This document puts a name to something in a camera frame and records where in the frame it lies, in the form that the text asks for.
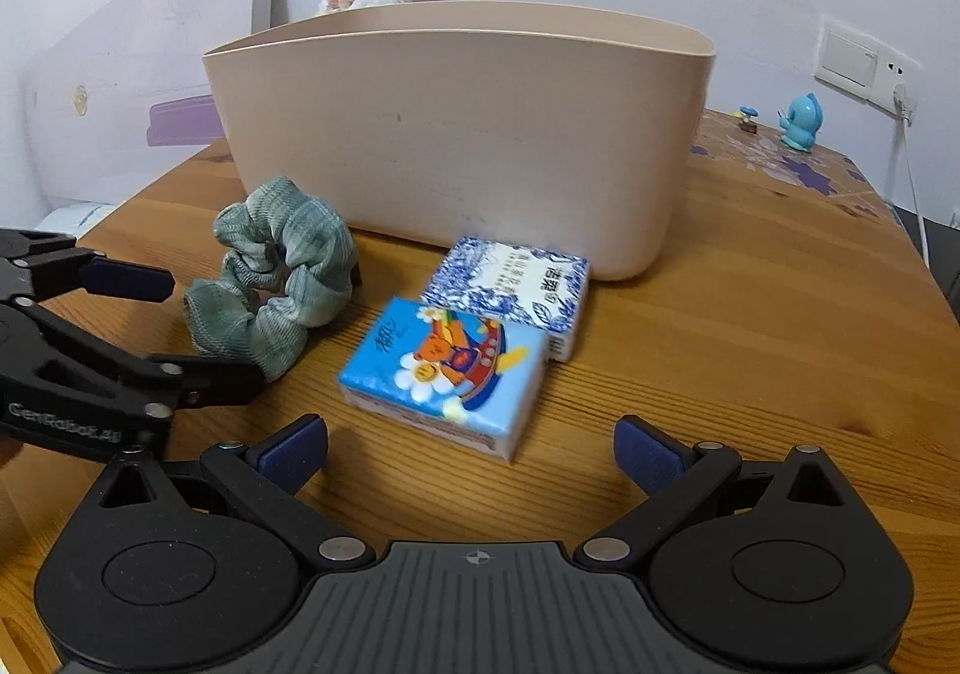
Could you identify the small mushroom figurine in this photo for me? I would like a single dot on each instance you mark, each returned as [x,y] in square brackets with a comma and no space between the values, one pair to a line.
[747,121]

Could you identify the purple white bed headboard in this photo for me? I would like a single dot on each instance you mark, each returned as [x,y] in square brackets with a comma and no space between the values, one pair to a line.
[112,44]

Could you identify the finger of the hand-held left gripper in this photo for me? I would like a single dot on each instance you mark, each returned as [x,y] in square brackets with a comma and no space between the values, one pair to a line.
[127,281]
[214,381]

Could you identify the white cloth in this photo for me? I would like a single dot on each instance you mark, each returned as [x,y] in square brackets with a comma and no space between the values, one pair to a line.
[75,216]

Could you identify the beige plastic storage bin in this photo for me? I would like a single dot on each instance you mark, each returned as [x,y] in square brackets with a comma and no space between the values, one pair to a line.
[450,141]

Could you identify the green striped scrunchie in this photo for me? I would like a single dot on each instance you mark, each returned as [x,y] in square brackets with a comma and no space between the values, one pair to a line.
[315,254]

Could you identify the blue cartoon figurine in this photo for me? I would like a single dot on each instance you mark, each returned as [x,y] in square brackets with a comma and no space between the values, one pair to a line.
[802,122]

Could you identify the blue white floral tissue pack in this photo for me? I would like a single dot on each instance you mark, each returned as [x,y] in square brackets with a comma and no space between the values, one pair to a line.
[510,276]

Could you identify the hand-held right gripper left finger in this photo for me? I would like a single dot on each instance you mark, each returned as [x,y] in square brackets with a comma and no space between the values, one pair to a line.
[296,455]

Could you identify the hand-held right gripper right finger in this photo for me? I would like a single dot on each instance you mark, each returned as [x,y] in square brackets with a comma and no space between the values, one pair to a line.
[645,456]

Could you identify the blue cartoon tissue pack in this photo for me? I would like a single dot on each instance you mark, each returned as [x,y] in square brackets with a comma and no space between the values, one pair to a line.
[442,366]

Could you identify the white wall switch socket panel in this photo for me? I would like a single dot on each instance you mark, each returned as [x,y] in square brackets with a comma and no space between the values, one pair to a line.
[847,59]

